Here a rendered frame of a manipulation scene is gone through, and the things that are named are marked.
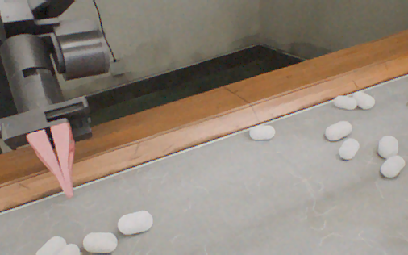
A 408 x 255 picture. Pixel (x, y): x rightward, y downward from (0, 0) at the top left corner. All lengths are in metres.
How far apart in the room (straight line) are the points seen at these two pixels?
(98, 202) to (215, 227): 0.15
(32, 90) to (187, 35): 2.24
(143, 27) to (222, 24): 0.59
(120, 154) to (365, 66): 0.43
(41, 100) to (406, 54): 0.60
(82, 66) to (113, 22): 1.96
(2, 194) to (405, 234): 0.45
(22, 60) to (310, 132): 0.39
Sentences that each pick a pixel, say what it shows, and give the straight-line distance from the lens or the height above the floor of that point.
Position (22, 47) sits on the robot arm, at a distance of 0.49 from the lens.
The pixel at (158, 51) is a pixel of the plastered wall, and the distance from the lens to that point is 2.58.
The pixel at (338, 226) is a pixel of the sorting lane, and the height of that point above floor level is 0.74.
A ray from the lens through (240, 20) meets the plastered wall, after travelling 2.84.
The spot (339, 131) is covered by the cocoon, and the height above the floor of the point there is 0.76.
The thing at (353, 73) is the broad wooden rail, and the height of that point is 0.76.
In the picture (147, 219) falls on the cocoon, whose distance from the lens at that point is 0.40.
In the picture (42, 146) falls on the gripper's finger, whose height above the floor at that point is 0.84.
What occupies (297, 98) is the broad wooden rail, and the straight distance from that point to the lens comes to 0.62.
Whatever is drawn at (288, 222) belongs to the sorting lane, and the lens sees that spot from 0.41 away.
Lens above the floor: 1.02
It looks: 33 degrees down
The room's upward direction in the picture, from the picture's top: 10 degrees counter-clockwise
